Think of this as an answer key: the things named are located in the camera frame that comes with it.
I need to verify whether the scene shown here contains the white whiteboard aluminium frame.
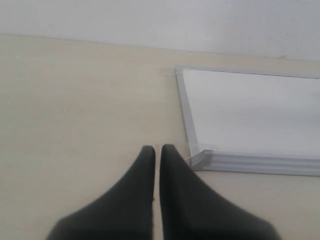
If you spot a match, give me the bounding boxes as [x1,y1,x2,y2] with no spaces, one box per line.
[160,66,320,177]

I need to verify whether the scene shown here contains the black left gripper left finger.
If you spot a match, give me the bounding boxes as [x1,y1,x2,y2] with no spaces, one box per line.
[47,145,156,240]

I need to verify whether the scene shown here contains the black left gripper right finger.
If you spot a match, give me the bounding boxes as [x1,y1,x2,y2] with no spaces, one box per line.
[159,144,281,240]

